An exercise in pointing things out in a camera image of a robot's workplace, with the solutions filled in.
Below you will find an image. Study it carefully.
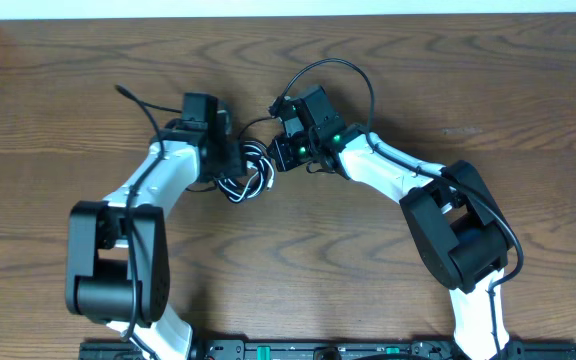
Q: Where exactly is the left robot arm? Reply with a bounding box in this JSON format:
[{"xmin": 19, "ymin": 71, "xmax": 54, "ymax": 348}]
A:
[{"xmin": 65, "ymin": 92, "xmax": 245, "ymax": 359}]

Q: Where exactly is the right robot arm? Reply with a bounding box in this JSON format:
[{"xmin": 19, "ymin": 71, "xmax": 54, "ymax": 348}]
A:
[{"xmin": 269, "ymin": 86, "xmax": 520, "ymax": 359}]

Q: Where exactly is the white usb cable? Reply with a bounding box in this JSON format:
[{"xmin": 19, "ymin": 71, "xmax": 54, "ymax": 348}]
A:
[{"xmin": 215, "ymin": 142, "xmax": 276, "ymax": 203}]

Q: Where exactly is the black usb cable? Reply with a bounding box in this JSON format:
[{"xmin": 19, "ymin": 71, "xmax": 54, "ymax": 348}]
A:
[{"xmin": 186, "ymin": 115, "xmax": 277, "ymax": 205}]

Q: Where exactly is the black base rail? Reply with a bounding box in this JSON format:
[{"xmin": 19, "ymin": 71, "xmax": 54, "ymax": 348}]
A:
[{"xmin": 77, "ymin": 337, "xmax": 576, "ymax": 360}]

